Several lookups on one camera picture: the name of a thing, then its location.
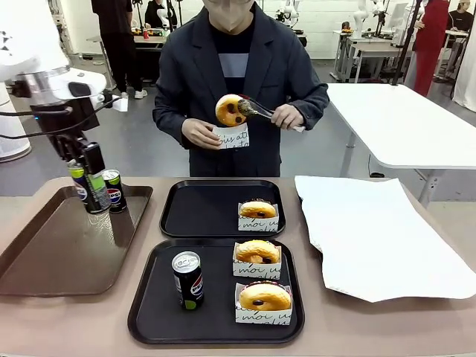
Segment person's right hand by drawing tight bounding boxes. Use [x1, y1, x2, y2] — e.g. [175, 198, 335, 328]
[181, 118, 221, 150]

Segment metal tongs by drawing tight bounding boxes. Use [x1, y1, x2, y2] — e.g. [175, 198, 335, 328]
[237, 98, 306, 133]

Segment person's left hand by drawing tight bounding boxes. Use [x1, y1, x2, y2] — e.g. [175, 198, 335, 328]
[270, 103, 306, 131]

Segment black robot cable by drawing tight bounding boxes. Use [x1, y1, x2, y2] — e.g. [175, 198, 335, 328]
[0, 106, 74, 141]

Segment white paper sheet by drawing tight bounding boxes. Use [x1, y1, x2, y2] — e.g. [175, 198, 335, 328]
[294, 174, 476, 303]

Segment standing person in black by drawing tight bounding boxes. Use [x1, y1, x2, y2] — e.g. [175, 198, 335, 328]
[91, 0, 149, 100]

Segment person's left forearm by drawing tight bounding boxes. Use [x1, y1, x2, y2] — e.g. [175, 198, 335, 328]
[293, 82, 330, 126]

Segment brown plastic tray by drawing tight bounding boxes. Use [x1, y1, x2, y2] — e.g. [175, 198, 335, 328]
[0, 184, 154, 298]

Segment white printed paper box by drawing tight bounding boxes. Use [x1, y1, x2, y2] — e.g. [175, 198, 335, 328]
[212, 124, 251, 152]

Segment wooden background table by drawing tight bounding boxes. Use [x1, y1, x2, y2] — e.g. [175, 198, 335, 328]
[87, 32, 167, 90]

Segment grey background work table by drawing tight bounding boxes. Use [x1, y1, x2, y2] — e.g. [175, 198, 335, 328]
[333, 29, 414, 83]

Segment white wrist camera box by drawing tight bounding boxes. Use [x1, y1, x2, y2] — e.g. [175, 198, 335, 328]
[55, 69, 108, 102]

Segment black plastic serving tray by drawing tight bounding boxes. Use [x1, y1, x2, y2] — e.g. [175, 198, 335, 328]
[127, 237, 306, 345]
[159, 178, 286, 239]

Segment black stand pole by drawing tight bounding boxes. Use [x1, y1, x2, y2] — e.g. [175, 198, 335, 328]
[388, 0, 425, 87]

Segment person in red apron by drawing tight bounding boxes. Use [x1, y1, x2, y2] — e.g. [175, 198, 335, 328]
[404, 0, 451, 97]

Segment seated person with cap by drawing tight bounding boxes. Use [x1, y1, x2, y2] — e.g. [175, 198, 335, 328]
[448, 0, 476, 74]

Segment person's right forearm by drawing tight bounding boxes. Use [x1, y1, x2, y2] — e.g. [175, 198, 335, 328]
[152, 98, 194, 135]

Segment seated person in black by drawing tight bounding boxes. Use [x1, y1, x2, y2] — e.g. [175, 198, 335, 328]
[144, 0, 168, 29]

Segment beige face mask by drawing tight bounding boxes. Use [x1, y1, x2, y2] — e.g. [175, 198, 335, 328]
[205, 0, 251, 33]

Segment black Pepsi can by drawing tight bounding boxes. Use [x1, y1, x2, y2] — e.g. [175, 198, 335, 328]
[68, 159, 112, 215]
[100, 169, 128, 214]
[171, 251, 205, 311]

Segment red glazed donut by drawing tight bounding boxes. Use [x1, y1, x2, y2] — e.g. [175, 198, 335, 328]
[214, 93, 249, 127]

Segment person's dark jacket torso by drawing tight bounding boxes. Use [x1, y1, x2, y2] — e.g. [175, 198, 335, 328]
[152, 3, 330, 178]

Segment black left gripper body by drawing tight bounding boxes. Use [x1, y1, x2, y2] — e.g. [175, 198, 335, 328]
[31, 98, 100, 149]

